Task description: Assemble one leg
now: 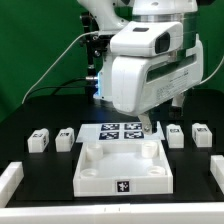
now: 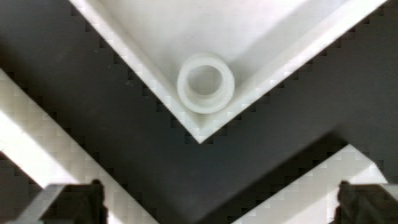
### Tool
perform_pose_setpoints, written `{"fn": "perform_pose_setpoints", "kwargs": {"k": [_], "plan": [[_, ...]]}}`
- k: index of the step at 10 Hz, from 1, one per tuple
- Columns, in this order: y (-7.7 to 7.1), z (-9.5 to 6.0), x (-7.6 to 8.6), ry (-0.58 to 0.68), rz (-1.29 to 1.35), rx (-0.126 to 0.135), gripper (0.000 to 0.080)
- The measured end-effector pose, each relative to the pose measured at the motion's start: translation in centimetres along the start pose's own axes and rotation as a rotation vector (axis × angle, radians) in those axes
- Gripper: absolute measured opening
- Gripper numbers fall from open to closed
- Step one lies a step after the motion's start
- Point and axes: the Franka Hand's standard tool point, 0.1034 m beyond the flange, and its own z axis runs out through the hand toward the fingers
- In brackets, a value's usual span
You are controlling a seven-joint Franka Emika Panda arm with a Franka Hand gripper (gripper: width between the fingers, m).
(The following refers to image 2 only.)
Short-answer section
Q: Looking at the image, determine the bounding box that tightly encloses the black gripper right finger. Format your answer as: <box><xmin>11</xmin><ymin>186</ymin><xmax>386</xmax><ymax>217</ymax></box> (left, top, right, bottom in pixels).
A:
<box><xmin>334</xmin><ymin>181</ymin><xmax>398</xmax><ymax>224</ymax></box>

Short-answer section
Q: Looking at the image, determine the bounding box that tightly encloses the white U-shaped obstacle fence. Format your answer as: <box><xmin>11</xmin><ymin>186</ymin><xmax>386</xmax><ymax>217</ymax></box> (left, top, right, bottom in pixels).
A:
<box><xmin>0</xmin><ymin>70</ymin><xmax>396</xmax><ymax>224</ymax></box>

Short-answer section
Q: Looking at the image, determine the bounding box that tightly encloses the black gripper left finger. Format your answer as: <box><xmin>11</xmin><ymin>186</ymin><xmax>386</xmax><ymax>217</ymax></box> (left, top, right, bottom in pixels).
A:
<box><xmin>14</xmin><ymin>179</ymin><xmax>108</xmax><ymax>224</ymax></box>

